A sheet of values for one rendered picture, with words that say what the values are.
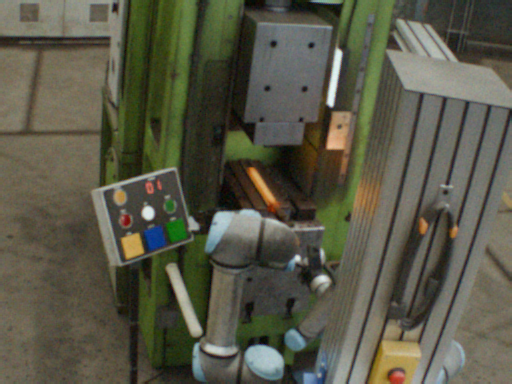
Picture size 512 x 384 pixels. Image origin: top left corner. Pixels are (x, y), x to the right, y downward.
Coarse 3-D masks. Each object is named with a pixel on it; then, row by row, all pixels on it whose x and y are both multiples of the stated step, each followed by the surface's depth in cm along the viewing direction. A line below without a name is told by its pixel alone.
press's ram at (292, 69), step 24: (264, 24) 249; (288, 24) 252; (312, 24) 256; (240, 48) 267; (264, 48) 254; (288, 48) 257; (312, 48) 260; (240, 72) 268; (264, 72) 259; (288, 72) 262; (312, 72) 265; (240, 96) 269; (264, 96) 264; (288, 96) 267; (312, 96) 270; (264, 120) 269; (288, 120) 272; (312, 120) 275
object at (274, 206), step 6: (252, 168) 314; (252, 174) 309; (258, 174) 310; (258, 180) 305; (258, 186) 303; (264, 186) 301; (264, 192) 296; (270, 198) 293; (270, 204) 287; (276, 204) 288; (270, 210) 289; (276, 210) 284; (282, 210) 284; (276, 216) 284; (282, 216) 281
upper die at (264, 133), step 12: (240, 120) 286; (300, 120) 276; (252, 132) 273; (264, 132) 272; (276, 132) 273; (288, 132) 275; (300, 132) 276; (264, 144) 274; (276, 144) 276; (288, 144) 278
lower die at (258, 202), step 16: (240, 160) 322; (256, 160) 325; (224, 176) 311; (240, 176) 310; (240, 192) 300; (256, 192) 299; (272, 192) 300; (240, 208) 291; (256, 208) 288; (288, 208) 293
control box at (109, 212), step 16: (144, 176) 255; (160, 176) 259; (176, 176) 264; (96, 192) 245; (112, 192) 245; (128, 192) 250; (144, 192) 254; (160, 192) 259; (176, 192) 263; (96, 208) 248; (112, 208) 245; (128, 208) 249; (160, 208) 258; (176, 208) 263; (112, 224) 245; (144, 224) 253; (160, 224) 258; (112, 240) 245; (144, 240) 253; (112, 256) 248; (144, 256) 252
